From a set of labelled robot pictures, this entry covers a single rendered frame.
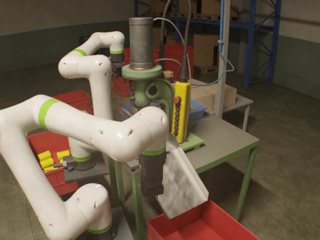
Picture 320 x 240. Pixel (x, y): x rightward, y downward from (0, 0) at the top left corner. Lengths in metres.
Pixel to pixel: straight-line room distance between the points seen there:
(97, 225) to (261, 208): 1.95
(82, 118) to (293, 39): 6.14
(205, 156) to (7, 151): 1.10
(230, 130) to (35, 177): 1.40
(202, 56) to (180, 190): 5.92
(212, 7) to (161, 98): 5.45
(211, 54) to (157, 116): 6.60
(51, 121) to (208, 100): 2.42
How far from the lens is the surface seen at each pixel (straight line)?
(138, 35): 1.25
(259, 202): 2.73
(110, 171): 1.84
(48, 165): 2.10
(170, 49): 5.41
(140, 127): 0.67
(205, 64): 7.18
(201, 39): 7.04
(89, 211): 0.93
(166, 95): 1.45
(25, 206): 2.81
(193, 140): 1.59
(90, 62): 1.22
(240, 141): 1.74
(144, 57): 1.27
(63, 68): 1.27
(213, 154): 1.56
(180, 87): 1.43
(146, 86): 1.32
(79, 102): 3.90
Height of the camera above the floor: 1.79
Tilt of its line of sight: 26 degrees down
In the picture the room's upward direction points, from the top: straight up
